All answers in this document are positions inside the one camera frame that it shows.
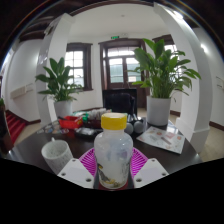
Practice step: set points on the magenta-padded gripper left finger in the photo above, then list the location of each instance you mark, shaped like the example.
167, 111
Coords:
76, 171

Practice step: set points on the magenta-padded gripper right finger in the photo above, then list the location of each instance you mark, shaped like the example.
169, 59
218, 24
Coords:
151, 171

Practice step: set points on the yellow-capped plastic drink bottle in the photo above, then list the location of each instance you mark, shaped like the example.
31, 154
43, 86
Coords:
113, 150

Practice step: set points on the white speckled cup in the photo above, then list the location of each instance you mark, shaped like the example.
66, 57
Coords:
56, 155

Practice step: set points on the black pouch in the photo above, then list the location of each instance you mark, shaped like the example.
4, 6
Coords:
85, 132

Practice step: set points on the red box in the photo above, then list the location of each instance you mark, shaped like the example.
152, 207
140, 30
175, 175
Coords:
70, 123

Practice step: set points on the colourful round badges sheet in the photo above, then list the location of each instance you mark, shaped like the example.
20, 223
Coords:
50, 128

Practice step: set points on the brown box of snacks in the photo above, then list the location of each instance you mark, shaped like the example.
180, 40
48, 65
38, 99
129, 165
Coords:
95, 116

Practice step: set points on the black chair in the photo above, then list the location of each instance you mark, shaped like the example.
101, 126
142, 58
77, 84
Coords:
116, 100

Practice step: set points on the small plant in white pot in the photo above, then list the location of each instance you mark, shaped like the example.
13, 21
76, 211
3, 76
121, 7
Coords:
60, 83

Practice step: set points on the large plant in white pot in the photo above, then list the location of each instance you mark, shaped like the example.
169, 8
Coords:
163, 73

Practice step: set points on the dark wooden glazed door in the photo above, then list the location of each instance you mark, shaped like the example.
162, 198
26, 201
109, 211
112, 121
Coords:
116, 70

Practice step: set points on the dark-framed window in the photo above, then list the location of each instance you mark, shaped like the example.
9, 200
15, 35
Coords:
78, 63
170, 45

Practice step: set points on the green exit sign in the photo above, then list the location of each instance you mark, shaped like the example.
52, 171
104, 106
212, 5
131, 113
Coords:
115, 37

